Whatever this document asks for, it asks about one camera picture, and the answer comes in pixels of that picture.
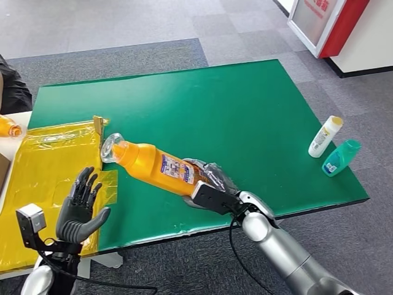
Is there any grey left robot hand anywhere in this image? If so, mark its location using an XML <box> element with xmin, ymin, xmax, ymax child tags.
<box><xmin>56</xmin><ymin>166</ymin><xmax>111</xmax><ymax>245</ymax></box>

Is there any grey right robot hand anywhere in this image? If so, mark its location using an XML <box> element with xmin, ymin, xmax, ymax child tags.
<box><xmin>183</xmin><ymin>157</ymin><xmax>240</xmax><ymax>210</ymax></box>

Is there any orange bottle with clear cap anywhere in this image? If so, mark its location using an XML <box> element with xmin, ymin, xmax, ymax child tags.
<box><xmin>100</xmin><ymin>132</ymin><xmax>216</xmax><ymax>199</ymax></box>

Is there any small orange bottle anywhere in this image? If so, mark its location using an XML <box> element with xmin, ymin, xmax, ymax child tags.
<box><xmin>0</xmin><ymin>115</ymin><xmax>23</xmax><ymax>138</ymax></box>

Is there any white bottle with yellow cap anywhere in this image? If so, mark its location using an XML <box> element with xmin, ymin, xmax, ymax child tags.
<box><xmin>309</xmin><ymin>116</ymin><xmax>344</xmax><ymax>159</ymax></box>

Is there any teal plastic bottle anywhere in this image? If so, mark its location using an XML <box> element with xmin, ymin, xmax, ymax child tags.
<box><xmin>321</xmin><ymin>140</ymin><xmax>362</xmax><ymax>178</ymax></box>

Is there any green table mat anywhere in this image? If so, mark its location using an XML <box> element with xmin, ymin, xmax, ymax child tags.
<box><xmin>27</xmin><ymin>58</ymin><xmax>370</xmax><ymax>254</ymax></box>

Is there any yellow plastic sheet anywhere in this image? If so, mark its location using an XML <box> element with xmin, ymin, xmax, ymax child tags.
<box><xmin>0</xmin><ymin>118</ymin><xmax>118</xmax><ymax>273</ymax></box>

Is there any brown cardboard box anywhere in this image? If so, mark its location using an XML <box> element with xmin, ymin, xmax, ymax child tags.
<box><xmin>0</xmin><ymin>154</ymin><xmax>11</xmax><ymax>192</ymax></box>

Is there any person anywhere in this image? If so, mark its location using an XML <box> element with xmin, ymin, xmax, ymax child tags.
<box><xmin>0</xmin><ymin>55</ymin><xmax>33</xmax><ymax>116</ymax></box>

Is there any red and white sign stand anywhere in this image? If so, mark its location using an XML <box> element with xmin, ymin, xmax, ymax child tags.
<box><xmin>287</xmin><ymin>0</ymin><xmax>371</xmax><ymax>59</ymax></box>

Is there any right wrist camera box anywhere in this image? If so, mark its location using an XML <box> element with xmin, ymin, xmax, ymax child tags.
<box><xmin>191</xmin><ymin>181</ymin><xmax>246</xmax><ymax>216</ymax></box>

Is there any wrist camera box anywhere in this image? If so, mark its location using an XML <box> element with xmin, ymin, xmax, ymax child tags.
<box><xmin>16</xmin><ymin>203</ymin><xmax>48</xmax><ymax>250</ymax></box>
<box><xmin>191</xmin><ymin>181</ymin><xmax>246</xmax><ymax>216</ymax></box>

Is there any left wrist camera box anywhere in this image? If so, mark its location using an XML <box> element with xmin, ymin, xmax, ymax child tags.
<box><xmin>16</xmin><ymin>203</ymin><xmax>48</xmax><ymax>250</ymax></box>

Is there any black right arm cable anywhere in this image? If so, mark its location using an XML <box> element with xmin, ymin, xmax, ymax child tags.
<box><xmin>229</xmin><ymin>213</ymin><xmax>275</xmax><ymax>295</ymax></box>

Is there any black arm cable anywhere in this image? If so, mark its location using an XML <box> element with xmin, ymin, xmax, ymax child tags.
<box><xmin>37</xmin><ymin>244</ymin><xmax>158</xmax><ymax>295</ymax></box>
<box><xmin>229</xmin><ymin>213</ymin><xmax>275</xmax><ymax>295</ymax></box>

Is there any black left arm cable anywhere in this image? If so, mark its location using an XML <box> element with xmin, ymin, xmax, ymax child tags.
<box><xmin>37</xmin><ymin>244</ymin><xmax>158</xmax><ymax>295</ymax></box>

